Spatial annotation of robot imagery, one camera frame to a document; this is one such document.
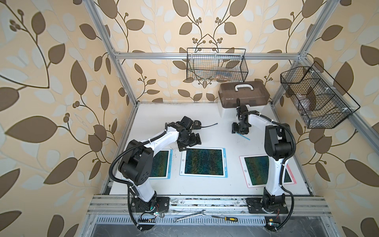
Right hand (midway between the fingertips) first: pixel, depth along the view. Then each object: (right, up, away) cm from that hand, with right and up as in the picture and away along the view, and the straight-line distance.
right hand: (236, 132), depth 103 cm
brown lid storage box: (+10, +27, -4) cm, 29 cm away
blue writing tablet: (-20, -17, -14) cm, 29 cm away
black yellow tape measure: (-28, +5, +2) cm, 28 cm away
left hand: (-30, -5, -15) cm, 34 cm away
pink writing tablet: (+7, -21, -16) cm, 28 cm away
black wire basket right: (+35, +19, -27) cm, 48 cm away
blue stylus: (+4, -3, -2) cm, 5 cm away
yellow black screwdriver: (-12, -38, -33) cm, 52 cm away
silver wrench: (-38, -39, -32) cm, 63 cm away
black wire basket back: (-13, +46, -4) cm, 48 cm away
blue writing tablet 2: (-50, -18, -14) cm, 55 cm away
